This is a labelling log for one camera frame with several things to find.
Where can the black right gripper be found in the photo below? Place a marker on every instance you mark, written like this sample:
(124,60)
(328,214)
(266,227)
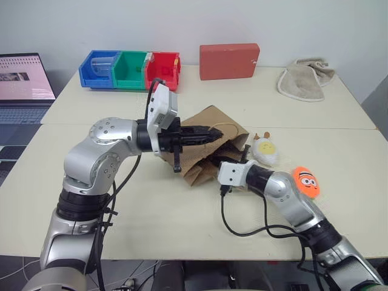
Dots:
(241,157)

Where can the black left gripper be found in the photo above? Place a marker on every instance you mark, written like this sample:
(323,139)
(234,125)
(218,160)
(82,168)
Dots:
(169,141)

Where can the brown paper bag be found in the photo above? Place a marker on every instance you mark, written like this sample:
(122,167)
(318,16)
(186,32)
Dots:
(209,121)

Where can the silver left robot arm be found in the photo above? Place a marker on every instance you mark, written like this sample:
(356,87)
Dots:
(85,157)

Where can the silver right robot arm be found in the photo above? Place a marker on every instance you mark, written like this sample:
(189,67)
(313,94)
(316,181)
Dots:
(291,197)

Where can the white fried egg plush toy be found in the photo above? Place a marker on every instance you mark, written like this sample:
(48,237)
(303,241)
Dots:
(266,151)

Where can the orange clownfish plush toy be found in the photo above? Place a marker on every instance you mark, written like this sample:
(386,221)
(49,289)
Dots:
(306,182)

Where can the red plastic storage bin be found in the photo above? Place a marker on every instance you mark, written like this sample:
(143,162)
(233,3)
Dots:
(159,80)

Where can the red rectangular block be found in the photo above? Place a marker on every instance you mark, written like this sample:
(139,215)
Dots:
(227,62)

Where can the green plastic storage bin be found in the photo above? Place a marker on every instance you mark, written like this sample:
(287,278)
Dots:
(128,82)

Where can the beige folded towel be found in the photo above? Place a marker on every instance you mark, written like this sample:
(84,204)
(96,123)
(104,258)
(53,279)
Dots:
(300,85)

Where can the clear plastic cup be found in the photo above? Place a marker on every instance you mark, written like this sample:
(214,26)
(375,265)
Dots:
(101,66)

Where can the blue plastic storage bin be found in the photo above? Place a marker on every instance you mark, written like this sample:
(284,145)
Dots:
(91,79)

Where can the open laptop computer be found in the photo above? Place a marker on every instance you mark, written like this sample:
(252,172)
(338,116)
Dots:
(22,78)

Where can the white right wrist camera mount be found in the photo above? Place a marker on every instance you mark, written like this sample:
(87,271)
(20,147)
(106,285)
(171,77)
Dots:
(232,174)

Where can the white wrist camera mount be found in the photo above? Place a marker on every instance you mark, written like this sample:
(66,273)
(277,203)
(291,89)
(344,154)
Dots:
(162,103)
(232,174)

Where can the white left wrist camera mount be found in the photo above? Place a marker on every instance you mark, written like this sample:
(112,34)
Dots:
(162,103)

